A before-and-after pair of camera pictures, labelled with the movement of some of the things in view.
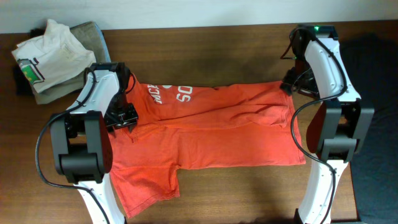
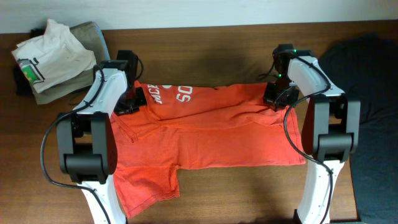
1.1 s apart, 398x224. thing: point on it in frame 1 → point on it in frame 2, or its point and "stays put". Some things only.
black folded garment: (22, 84) stays put
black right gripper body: (301, 77) → (281, 93)
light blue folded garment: (108, 59) stays put
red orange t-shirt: (199, 126) stays put
